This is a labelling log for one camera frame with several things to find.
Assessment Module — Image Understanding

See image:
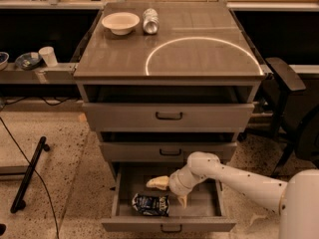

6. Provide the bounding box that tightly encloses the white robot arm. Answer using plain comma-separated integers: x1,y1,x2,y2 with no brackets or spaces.
147,151,319,239

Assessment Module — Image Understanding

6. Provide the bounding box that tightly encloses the grey side shelf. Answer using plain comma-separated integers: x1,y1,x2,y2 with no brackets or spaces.
0,63,78,85

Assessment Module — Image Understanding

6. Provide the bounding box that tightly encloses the black floor cable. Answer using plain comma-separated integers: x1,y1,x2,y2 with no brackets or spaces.
0,117,61,239

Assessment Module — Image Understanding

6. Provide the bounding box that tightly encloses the grey drawer cabinet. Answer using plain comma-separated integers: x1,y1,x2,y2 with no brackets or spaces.
73,1,267,184

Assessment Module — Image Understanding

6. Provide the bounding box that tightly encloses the white bowl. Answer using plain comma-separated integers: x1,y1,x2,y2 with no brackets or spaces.
102,12,140,36

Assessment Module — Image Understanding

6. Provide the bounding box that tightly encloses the white soda can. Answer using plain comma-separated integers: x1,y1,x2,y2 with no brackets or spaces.
143,8,160,35

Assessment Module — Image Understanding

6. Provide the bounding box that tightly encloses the blue patterned bowl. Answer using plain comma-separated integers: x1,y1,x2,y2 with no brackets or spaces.
15,52,42,71

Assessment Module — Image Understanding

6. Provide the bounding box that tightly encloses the top drawer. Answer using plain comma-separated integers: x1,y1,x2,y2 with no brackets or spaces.
84,86,253,132

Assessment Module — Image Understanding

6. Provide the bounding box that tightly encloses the bottom drawer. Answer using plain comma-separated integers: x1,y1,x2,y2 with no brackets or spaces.
102,162,235,233

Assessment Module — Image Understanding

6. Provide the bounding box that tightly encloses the drawer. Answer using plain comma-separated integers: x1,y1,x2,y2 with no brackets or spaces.
84,86,253,132
102,162,235,233
100,132,237,162

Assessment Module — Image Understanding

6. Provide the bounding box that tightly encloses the black office chair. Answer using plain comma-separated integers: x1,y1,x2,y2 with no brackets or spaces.
245,57,319,177

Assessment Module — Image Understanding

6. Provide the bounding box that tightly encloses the blue bowl at edge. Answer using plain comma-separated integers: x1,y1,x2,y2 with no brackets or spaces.
0,52,9,71

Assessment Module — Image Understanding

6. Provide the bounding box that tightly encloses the blue chip bag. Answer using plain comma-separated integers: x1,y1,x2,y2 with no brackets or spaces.
132,193,169,216

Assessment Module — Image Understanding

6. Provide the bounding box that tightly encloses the middle drawer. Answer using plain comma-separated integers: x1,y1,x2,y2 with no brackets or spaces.
100,132,237,162

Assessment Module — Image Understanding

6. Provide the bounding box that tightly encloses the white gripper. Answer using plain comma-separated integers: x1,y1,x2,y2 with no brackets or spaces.
147,166,199,207

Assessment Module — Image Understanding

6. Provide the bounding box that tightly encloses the white paper cup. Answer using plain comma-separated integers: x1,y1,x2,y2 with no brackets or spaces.
39,46,58,67

